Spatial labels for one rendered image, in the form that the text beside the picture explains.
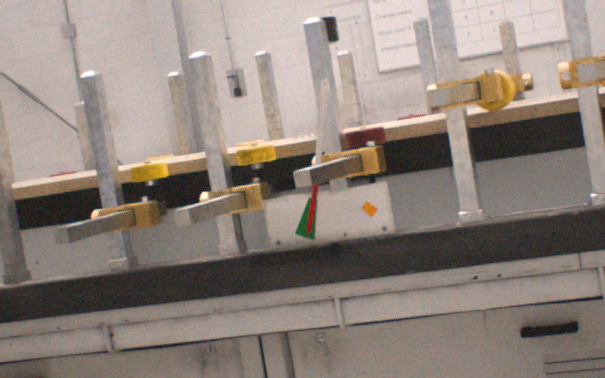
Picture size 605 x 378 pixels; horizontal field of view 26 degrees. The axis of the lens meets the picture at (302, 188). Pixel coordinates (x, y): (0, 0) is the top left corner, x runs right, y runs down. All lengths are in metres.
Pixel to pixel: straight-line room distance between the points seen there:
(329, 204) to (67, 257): 0.76
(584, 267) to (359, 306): 0.45
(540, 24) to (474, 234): 7.24
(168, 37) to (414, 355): 7.66
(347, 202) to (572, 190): 0.46
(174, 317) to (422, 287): 0.54
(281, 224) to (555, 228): 0.54
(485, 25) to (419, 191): 7.04
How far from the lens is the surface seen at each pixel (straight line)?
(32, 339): 2.97
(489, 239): 2.52
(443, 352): 2.86
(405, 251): 2.56
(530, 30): 9.73
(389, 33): 9.95
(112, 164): 2.79
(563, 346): 2.81
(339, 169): 2.44
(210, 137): 2.68
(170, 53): 10.36
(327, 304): 2.67
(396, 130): 2.73
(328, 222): 2.61
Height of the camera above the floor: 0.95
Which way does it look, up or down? 3 degrees down
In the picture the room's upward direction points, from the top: 10 degrees counter-clockwise
